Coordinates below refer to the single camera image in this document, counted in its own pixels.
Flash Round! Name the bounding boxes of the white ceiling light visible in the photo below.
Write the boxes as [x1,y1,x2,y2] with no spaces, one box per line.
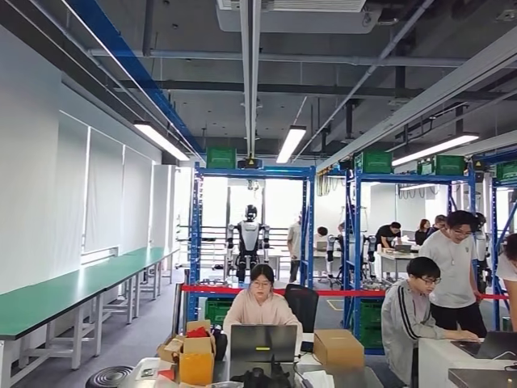
[276,124,308,165]
[391,133,481,167]
[133,120,191,162]

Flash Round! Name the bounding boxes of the long green workbench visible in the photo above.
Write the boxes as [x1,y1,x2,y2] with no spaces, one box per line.
[0,246,181,388]

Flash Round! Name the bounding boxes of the black white humanoid robot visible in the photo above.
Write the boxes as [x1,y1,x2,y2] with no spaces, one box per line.
[325,233,379,288]
[225,204,271,284]
[474,213,493,294]

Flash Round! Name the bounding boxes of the black bag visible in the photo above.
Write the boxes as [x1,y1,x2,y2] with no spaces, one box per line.
[230,363,293,388]

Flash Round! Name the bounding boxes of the dark stanchion post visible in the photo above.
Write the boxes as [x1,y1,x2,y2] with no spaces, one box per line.
[171,284,183,337]

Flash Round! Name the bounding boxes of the hanging coiled cables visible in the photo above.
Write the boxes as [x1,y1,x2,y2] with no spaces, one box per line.
[316,174,344,196]

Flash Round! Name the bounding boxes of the red barrier belt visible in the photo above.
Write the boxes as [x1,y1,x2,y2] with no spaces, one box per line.
[180,285,510,302]

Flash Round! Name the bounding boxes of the white table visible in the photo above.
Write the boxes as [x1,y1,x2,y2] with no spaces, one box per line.
[376,250,420,282]

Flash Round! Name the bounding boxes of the dark desk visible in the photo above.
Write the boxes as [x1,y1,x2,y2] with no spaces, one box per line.
[117,356,385,388]

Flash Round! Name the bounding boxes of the blue steel shelf rack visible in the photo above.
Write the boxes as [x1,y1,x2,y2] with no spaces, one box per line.
[470,147,517,333]
[187,162,316,325]
[342,168,478,357]

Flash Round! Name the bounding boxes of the grey overhead rail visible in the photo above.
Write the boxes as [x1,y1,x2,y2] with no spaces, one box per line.
[315,25,517,174]
[239,0,264,158]

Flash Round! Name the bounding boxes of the brown open cardboard box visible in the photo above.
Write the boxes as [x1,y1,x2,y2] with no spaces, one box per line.
[156,335,185,365]

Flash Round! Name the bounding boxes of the blue overhead beam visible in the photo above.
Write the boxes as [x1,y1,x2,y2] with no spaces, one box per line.
[66,0,205,159]

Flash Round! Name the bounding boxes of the white roller blind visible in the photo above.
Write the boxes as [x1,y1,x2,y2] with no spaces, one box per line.
[121,145,154,249]
[52,109,91,272]
[85,127,125,254]

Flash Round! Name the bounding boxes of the black ribbed round disc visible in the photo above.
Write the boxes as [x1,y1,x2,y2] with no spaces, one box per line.
[85,365,135,388]

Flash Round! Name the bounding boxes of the yellow open cardboard box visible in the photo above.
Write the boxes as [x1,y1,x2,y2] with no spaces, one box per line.
[179,320,217,388]

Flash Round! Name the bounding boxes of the black office chair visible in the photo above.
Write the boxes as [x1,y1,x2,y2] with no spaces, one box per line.
[284,284,320,334]

